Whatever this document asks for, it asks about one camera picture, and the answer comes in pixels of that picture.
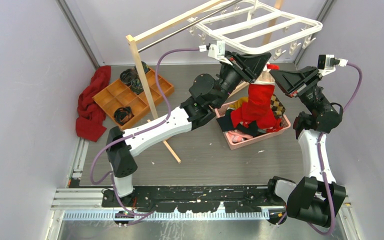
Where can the red cloth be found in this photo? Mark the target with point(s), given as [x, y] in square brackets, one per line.
[89, 124]

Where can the wooden compartment tray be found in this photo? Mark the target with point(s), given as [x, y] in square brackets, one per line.
[117, 95]

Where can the white plastic clip hanger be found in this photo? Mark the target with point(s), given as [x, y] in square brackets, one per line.
[253, 27]

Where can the rolled dark green sock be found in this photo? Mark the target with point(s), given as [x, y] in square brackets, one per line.
[136, 86]

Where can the pink plastic basket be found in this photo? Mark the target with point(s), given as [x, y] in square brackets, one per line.
[285, 125]

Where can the mustard yellow sock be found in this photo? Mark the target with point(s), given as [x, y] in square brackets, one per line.
[237, 104]

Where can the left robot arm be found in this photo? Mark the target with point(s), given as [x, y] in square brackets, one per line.
[207, 93]

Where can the red santa sock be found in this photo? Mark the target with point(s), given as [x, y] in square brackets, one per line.
[258, 107]

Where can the argyle brown sock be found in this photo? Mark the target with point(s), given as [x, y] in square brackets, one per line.
[277, 107]

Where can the wooden drying rack frame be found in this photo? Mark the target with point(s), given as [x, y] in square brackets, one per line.
[159, 66]

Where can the rolled black orange sock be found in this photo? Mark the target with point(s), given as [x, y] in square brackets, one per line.
[123, 115]

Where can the pink sock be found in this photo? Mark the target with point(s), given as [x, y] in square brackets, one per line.
[236, 136]

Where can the red sock in basket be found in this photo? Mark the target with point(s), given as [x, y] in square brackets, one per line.
[236, 117]

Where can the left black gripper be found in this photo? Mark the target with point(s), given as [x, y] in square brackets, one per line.
[248, 66]

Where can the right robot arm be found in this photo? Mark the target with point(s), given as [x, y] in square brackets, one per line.
[317, 198]

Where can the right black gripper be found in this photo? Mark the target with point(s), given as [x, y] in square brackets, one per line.
[289, 80]

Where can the rolled teal sock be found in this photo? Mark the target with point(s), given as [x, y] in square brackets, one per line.
[145, 67]

